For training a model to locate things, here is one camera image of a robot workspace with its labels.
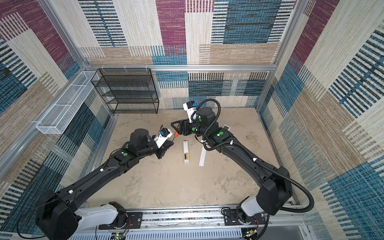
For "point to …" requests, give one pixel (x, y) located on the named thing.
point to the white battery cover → (202, 157)
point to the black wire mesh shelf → (128, 90)
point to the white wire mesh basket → (57, 119)
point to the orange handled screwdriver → (176, 134)
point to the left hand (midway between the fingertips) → (172, 140)
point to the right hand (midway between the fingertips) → (176, 125)
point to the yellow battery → (187, 156)
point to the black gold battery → (185, 156)
